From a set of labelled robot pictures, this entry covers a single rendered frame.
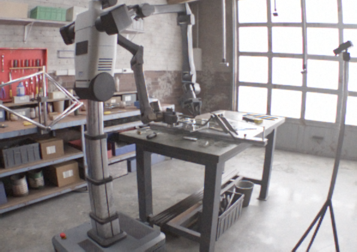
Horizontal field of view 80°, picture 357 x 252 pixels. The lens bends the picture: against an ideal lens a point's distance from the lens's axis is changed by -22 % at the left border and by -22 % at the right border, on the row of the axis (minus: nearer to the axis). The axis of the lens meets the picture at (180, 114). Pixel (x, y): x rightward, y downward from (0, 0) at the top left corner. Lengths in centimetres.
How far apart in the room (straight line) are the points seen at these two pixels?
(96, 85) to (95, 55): 15
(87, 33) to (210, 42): 397
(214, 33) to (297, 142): 255
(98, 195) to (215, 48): 405
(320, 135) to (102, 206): 382
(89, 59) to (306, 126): 392
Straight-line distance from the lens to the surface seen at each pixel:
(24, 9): 308
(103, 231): 165
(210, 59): 511
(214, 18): 518
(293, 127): 468
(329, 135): 462
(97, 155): 146
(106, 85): 137
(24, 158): 262
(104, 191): 154
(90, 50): 134
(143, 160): 187
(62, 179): 290
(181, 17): 165
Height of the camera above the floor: 130
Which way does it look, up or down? 9 degrees down
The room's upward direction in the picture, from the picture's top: 1 degrees clockwise
